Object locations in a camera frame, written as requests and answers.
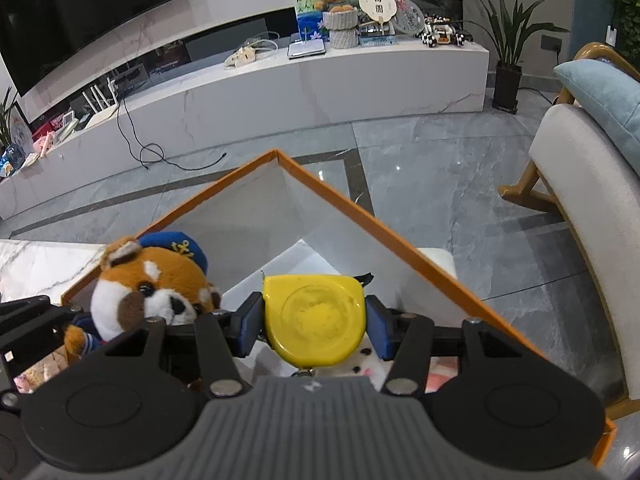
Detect white paper fan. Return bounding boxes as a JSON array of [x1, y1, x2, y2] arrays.
[[358, 0, 398, 36]]

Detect black white toy car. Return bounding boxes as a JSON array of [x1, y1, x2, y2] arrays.
[[417, 16, 473, 48]]

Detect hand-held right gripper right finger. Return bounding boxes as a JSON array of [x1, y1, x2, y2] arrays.
[[365, 294, 544, 396]]

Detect framed picture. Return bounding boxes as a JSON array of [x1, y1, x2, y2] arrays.
[[10, 102, 33, 151]]

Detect wooden armchair white cushions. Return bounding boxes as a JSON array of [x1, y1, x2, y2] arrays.
[[497, 42, 640, 421]]

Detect black cable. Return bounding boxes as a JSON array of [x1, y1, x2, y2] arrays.
[[115, 95, 228, 171]]

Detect black television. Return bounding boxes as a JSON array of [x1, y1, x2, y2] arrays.
[[0, 0, 183, 97]]

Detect white plush pink striped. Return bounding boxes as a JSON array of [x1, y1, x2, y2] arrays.
[[300, 350, 458, 393]]

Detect green vine plant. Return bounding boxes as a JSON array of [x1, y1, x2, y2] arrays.
[[602, 0, 640, 66]]

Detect cream crochet toy purple trim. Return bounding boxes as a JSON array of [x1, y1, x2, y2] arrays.
[[15, 346, 67, 394]]

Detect red panda plush sailor outfit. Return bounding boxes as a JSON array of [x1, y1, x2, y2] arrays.
[[62, 231, 223, 363]]

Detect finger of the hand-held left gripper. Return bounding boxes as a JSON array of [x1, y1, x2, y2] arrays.
[[0, 295, 53, 317], [0, 305, 85, 361]]

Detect yellow tape measure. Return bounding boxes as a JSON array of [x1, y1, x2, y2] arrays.
[[262, 271, 376, 367]]

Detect green blue painting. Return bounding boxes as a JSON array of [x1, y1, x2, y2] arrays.
[[291, 0, 388, 43]]

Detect round patterned fan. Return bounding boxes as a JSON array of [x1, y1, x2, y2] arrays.
[[395, 0, 427, 37]]

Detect orange cardboard box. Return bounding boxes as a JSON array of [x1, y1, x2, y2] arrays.
[[60, 148, 617, 468]]

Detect grey knitted basket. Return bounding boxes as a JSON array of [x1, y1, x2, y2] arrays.
[[322, 8, 361, 50]]

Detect potted plant long leaves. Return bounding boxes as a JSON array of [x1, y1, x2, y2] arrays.
[[447, 0, 573, 113]]

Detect white power strip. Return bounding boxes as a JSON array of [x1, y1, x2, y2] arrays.
[[223, 32, 281, 68]]

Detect plant in blue vase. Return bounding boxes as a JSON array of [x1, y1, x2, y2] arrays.
[[0, 87, 23, 171]]

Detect white marble TV console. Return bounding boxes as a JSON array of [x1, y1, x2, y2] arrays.
[[0, 35, 491, 221]]

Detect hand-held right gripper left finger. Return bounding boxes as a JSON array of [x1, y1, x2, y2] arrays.
[[102, 292, 265, 399]]

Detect light blue cushion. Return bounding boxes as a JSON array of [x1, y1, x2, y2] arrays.
[[553, 58, 640, 161]]

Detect small blue box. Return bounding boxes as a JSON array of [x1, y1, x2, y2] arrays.
[[359, 27, 398, 48]]

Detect white router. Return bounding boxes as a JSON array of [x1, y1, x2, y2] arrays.
[[82, 72, 123, 126]]

